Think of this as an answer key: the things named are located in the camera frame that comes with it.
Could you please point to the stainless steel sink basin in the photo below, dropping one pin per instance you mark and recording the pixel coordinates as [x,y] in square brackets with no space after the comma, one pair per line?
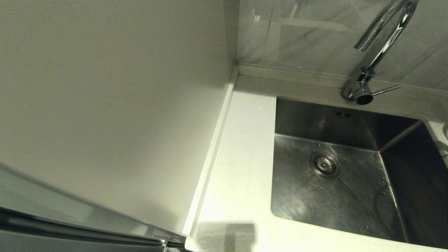
[315,196]

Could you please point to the white countertop upstand trim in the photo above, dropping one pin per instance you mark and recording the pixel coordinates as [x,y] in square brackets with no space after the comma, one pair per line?
[213,150]

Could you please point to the round metal drain strainer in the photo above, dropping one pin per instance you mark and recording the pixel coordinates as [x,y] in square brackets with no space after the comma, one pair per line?
[324,164]

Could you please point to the chrome gooseneck faucet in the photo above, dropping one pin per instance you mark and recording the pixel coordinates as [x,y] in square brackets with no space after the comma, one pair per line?
[361,91]

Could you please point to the stainless steel appliance door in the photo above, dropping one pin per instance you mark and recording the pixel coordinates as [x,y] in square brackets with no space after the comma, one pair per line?
[52,224]

